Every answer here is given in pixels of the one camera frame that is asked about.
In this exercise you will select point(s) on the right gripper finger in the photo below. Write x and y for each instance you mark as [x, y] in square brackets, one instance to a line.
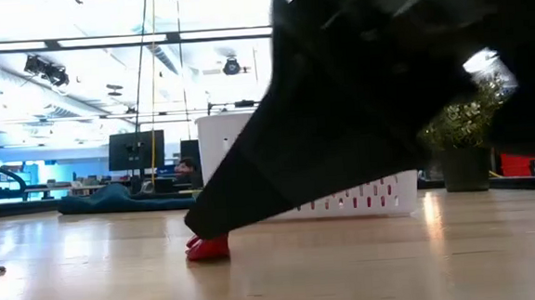
[269, 178]

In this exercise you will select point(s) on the red toy chili with stem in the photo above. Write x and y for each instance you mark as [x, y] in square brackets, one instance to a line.
[208, 250]

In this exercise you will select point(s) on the white perforated plastic basket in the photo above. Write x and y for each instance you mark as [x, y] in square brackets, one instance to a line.
[220, 143]

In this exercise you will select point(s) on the person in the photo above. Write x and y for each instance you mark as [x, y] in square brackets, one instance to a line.
[186, 170]

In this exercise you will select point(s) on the small black background monitor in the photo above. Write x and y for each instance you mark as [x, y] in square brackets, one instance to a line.
[190, 150]

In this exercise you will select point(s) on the green artificial potted plant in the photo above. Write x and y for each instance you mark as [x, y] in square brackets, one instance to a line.
[464, 170]

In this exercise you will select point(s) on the navy blue folded cloth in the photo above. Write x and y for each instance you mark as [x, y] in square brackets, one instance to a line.
[112, 199]

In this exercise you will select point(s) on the black overhead light beam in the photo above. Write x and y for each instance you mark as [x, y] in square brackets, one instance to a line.
[172, 36]

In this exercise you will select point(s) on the red metal cart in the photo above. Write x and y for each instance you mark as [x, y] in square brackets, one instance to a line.
[515, 165]

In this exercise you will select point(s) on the black overhead camera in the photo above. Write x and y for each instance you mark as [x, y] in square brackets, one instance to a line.
[232, 67]

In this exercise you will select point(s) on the black aluminium table frame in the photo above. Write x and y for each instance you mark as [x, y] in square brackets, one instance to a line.
[530, 182]

